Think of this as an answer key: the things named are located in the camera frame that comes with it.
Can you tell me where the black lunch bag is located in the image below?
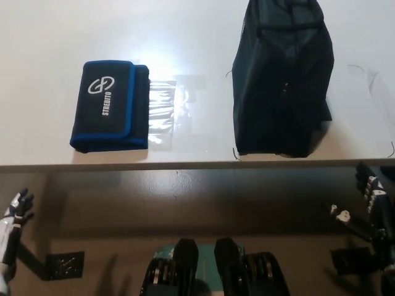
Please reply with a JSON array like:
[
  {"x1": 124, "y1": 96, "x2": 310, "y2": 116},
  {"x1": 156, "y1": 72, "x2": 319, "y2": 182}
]
[{"x1": 231, "y1": 0, "x2": 336, "y2": 158}]

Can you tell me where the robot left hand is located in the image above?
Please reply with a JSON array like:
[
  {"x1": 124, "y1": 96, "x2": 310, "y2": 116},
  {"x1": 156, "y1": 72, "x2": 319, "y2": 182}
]
[{"x1": 0, "y1": 187, "x2": 35, "y2": 269}]

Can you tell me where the black table leg bar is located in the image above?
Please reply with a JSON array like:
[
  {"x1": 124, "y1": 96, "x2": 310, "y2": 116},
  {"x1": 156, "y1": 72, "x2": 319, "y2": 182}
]
[{"x1": 15, "y1": 240, "x2": 49, "y2": 281}]

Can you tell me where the clear tape patch with thread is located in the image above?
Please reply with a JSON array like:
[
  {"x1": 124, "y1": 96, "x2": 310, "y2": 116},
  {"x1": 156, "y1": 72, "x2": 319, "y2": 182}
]
[{"x1": 347, "y1": 64, "x2": 395, "y2": 158}]

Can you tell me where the clear tape patch with creases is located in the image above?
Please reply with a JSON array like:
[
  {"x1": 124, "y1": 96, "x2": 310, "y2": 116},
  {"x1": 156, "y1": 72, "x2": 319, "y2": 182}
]
[{"x1": 147, "y1": 73, "x2": 207, "y2": 152}]

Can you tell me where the robot left black body block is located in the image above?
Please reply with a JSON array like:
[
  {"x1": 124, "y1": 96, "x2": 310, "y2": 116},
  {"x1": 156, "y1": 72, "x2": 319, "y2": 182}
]
[{"x1": 140, "y1": 237, "x2": 200, "y2": 296}]

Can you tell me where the black pouch with blue trim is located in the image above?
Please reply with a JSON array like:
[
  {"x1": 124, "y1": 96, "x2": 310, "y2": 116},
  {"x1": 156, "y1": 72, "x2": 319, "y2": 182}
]
[{"x1": 69, "y1": 60, "x2": 151, "y2": 154}]

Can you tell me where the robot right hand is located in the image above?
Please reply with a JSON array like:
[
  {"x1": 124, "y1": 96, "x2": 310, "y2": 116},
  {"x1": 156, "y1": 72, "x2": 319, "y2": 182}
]
[{"x1": 328, "y1": 161, "x2": 395, "y2": 269}]

